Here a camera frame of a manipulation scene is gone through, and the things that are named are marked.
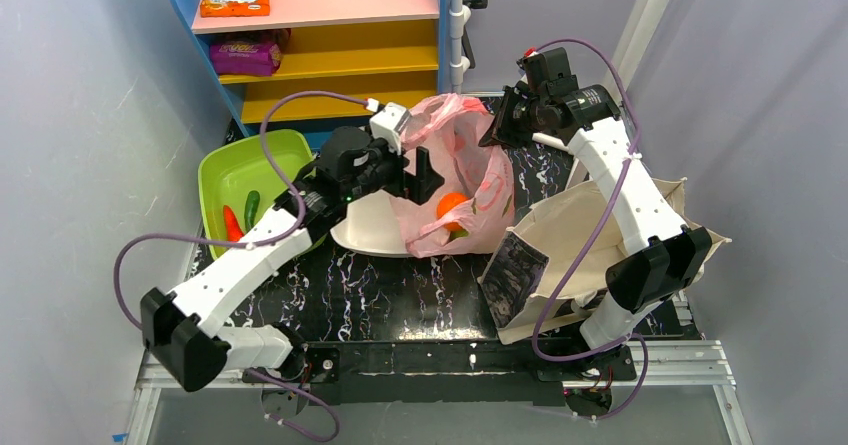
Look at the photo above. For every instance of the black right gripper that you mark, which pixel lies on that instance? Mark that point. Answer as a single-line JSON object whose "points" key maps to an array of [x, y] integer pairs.
{"points": [[506, 116]]}

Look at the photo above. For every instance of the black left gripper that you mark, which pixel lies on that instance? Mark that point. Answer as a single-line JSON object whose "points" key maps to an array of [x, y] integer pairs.
{"points": [[411, 181]]}

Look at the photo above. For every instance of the orange toy fruit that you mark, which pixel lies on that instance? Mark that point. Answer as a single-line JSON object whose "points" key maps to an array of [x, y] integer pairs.
{"points": [[446, 204]]}

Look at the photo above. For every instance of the pink plastic grocery bag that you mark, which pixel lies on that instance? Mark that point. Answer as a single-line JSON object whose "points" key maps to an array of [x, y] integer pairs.
{"points": [[450, 127]]}

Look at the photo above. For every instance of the green toy cucumber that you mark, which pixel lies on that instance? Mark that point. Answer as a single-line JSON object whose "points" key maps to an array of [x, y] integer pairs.
{"points": [[251, 208]]}

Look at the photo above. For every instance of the red toy chili pepper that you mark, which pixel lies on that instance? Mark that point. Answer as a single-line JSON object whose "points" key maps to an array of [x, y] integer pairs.
{"points": [[233, 229]]}

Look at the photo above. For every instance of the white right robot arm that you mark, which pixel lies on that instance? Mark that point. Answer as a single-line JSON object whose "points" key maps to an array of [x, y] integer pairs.
{"points": [[663, 254]]}

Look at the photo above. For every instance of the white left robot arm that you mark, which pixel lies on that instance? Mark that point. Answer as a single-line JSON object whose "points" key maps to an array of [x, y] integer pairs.
{"points": [[185, 329]]}

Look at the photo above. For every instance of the beige canvas tote bag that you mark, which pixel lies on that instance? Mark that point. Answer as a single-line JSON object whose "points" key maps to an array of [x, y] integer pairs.
{"points": [[536, 279]]}

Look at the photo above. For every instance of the purple snack bag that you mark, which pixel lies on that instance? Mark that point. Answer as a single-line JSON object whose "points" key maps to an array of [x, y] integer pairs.
{"points": [[252, 53]]}

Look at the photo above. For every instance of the white rectangular tray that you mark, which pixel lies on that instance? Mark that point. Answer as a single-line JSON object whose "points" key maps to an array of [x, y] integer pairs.
{"points": [[371, 228]]}

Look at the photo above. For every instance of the white pvc pipe stand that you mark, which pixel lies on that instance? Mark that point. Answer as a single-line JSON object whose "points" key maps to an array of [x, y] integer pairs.
{"points": [[461, 57]]}

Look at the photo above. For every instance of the colourful wooden shelf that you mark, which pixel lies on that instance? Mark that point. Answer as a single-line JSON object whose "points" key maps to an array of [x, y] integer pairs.
{"points": [[389, 50]]}

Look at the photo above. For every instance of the green plastic tray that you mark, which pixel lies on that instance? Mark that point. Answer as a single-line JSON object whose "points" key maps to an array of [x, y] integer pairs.
{"points": [[226, 175]]}

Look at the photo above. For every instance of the aluminium base frame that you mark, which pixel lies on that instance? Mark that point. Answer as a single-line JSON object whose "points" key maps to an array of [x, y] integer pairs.
{"points": [[374, 329]]}

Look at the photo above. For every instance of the white camera pole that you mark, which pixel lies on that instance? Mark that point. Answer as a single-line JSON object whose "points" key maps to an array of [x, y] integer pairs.
{"points": [[638, 32]]}

